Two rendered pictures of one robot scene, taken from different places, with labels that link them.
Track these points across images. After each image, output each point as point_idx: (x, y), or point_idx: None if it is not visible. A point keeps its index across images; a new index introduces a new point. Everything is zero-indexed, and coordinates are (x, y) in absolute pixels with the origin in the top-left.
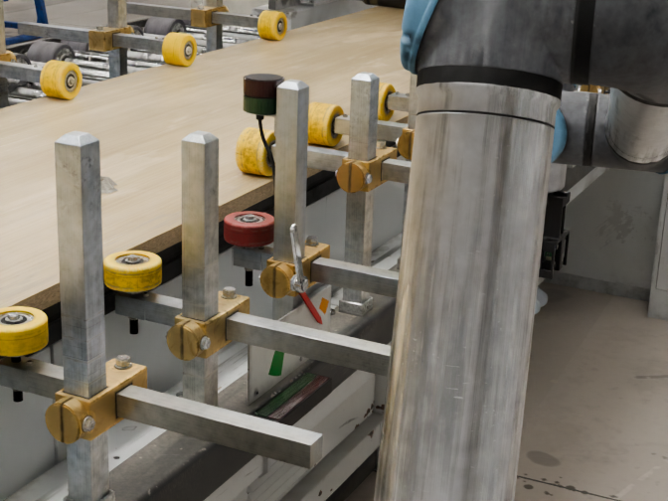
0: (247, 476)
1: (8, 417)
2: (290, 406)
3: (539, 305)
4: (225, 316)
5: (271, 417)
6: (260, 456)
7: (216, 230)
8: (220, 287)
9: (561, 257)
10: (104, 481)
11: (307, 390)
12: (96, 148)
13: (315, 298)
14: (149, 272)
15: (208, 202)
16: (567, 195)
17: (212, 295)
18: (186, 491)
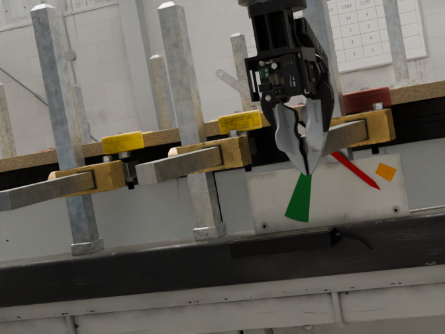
0: (306, 313)
1: (175, 212)
2: (259, 238)
3: (275, 138)
4: (201, 146)
5: (235, 240)
6: (330, 304)
7: (184, 75)
8: (444, 171)
9: (287, 81)
10: (83, 232)
11: (294, 233)
12: (44, 12)
13: (365, 161)
14: (224, 120)
15: (169, 53)
16: (268, 2)
17: (188, 128)
18: (155, 270)
